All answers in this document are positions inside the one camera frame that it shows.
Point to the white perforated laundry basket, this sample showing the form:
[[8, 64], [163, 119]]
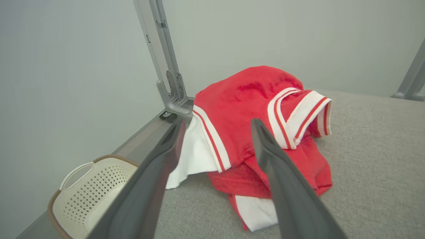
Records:
[[89, 196]]

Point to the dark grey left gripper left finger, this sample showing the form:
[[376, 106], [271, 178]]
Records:
[[139, 205]]

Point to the red jersey shirt white sleeves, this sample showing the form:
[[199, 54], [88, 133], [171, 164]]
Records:
[[239, 109]]

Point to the grey fabric sofa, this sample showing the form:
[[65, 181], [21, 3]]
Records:
[[365, 166]]

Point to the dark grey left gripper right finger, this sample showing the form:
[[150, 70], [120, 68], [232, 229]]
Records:
[[295, 205]]

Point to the red shorts white hem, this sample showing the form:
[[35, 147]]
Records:
[[232, 186]]

